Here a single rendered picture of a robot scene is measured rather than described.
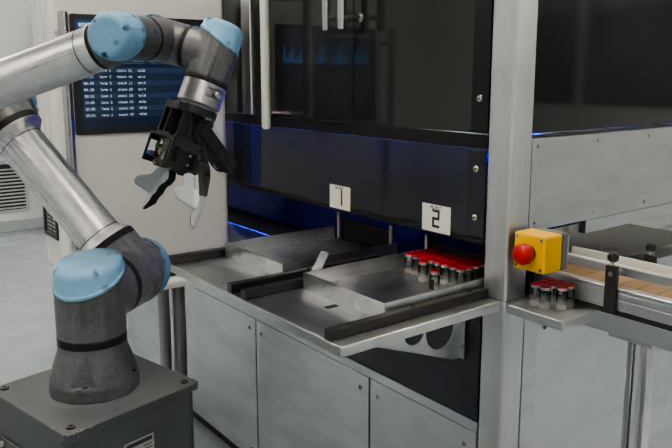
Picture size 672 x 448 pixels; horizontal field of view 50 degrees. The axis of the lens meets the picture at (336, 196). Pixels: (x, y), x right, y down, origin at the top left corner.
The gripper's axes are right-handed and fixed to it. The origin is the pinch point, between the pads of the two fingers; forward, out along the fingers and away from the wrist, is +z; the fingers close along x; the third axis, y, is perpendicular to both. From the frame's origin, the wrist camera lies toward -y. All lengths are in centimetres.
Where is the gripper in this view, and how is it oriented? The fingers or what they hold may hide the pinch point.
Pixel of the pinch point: (170, 220)
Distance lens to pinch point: 128.2
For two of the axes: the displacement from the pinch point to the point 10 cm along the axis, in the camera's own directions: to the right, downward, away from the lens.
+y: -6.2, -2.4, -7.5
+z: -3.1, 9.5, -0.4
